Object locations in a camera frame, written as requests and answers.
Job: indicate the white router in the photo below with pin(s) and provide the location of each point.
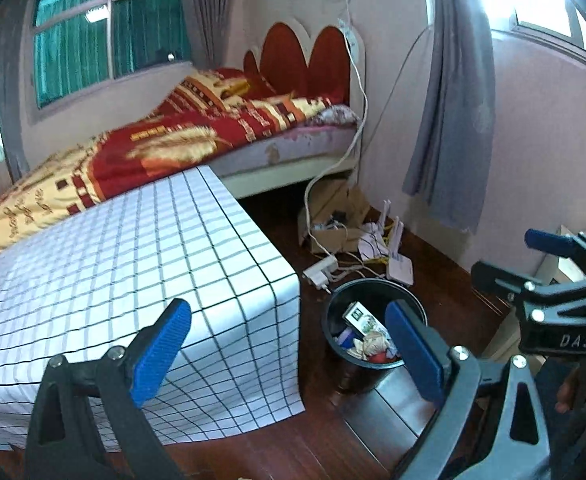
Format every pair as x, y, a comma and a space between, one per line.
400, 270

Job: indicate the table with checkered cloth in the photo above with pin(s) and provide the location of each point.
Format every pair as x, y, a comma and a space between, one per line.
123, 260

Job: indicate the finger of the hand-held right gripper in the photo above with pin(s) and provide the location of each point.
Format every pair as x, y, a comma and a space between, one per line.
498, 275
548, 241

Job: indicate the large sliding window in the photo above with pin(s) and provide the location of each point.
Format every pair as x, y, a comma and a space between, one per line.
113, 35

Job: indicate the grey curtain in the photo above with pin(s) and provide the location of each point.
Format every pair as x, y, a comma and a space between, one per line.
208, 10
15, 85
448, 110

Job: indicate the white printed carton box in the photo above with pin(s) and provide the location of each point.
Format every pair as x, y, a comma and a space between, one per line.
365, 319

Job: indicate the white power adapter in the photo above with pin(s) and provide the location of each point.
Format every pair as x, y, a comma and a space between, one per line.
320, 272

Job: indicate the lilac mattress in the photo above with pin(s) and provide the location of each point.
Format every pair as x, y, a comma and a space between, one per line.
298, 145

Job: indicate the white bed frame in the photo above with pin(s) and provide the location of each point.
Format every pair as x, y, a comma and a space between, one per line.
273, 182

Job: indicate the red printed pillow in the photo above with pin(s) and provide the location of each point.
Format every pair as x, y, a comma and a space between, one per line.
253, 82

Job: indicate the cardboard box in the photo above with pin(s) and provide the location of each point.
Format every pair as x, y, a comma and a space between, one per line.
333, 240

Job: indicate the beige cloth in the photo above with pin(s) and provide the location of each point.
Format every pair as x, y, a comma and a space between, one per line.
370, 346

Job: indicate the side wall window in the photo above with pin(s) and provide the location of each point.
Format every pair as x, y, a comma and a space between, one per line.
563, 15

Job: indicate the red plastic bag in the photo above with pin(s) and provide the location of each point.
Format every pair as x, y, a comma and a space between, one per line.
385, 358

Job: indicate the black trash bin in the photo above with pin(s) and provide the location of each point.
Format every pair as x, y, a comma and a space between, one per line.
345, 365

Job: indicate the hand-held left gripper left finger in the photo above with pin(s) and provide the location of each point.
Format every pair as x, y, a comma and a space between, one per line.
160, 350

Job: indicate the white power strip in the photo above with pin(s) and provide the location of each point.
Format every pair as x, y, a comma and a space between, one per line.
350, 35

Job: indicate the bed with red blanket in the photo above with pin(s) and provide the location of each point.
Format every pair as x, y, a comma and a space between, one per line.
123, 160

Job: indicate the floral pillow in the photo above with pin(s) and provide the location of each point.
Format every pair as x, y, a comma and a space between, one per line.
340, 116

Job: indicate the person's right hand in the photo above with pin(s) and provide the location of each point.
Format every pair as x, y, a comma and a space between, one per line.
568, 395

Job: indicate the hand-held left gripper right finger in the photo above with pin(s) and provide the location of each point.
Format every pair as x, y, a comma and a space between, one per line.
413, 355

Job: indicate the red white headboard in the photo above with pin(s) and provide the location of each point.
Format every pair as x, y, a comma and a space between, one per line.
328, 60

